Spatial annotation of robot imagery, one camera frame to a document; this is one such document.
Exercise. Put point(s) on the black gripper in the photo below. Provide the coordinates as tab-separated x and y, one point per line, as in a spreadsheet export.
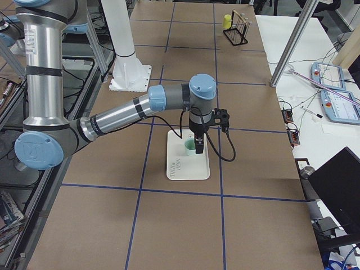
196	129

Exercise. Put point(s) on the green plastic cup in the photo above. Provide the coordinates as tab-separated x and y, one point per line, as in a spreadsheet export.
190	147

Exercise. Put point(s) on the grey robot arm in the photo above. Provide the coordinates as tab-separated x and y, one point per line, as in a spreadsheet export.
51	133

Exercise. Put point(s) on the cream bear print tray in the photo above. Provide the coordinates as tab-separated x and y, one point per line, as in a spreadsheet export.
179	166

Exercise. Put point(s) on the yellow plastic cup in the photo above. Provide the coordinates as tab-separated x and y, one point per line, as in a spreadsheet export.
227	21

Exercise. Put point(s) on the silver metal cylinder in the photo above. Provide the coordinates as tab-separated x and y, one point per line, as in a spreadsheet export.
306	172

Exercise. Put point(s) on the blue teach pendant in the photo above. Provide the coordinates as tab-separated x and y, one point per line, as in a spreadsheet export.
330	76
338	109

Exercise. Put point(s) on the black laptop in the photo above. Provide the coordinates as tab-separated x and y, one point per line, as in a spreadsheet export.
336	183

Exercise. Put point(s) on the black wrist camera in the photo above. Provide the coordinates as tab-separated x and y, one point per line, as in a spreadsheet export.
220	117

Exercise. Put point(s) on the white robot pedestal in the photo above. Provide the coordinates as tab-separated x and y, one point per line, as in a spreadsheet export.
128	74

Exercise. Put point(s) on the black wire cup rack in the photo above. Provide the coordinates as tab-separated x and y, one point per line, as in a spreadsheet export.
237	33

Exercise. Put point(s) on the aluminium frame post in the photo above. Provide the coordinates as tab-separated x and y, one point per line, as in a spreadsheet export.
295	36

